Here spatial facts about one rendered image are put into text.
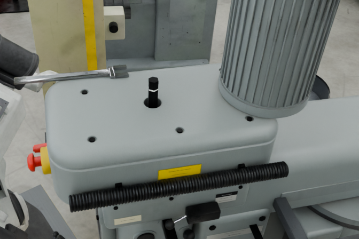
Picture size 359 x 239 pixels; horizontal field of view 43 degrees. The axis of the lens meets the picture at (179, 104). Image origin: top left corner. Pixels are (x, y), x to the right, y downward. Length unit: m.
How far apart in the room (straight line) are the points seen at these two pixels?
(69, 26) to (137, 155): 2.02
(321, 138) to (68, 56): 2.07
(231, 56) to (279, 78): 0.10
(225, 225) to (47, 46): 1.99
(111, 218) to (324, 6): 0.60
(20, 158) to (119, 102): 2.60
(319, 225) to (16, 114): 0.91
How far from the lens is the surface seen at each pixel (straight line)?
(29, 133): 3.69
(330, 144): 1.14
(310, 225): 1.27
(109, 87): 0.99
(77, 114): 0.93
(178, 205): 1.03
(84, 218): 3.10
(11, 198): 1.89
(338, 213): 1.27
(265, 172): 0.97
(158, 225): 1.12
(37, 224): 2.41
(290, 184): 1.13
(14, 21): 5.10
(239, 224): 1.17
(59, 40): 2.87
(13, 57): 1.43
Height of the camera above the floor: 2.50
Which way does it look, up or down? 40 degrees down
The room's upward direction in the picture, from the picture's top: 5 degrees clockwise
